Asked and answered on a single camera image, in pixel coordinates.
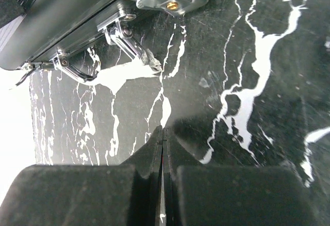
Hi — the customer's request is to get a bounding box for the black marble pattern mat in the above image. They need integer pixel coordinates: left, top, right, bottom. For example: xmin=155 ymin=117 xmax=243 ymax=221
xmin=28 ymin=0 xmax=330 ymax=185

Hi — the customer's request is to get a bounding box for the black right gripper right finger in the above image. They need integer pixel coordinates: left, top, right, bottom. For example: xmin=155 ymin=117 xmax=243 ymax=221
xmin=162 ymin=128 xmax=329 ymax=225

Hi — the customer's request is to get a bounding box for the black aluminium poker case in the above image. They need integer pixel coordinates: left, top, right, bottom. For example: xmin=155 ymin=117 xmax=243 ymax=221
xmin=1 ymin=0 xmax=208 ymax=83

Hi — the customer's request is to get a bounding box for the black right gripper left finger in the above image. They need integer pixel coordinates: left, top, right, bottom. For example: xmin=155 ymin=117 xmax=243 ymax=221
xmin=1 ymin=126 xmax=163 ymax=225

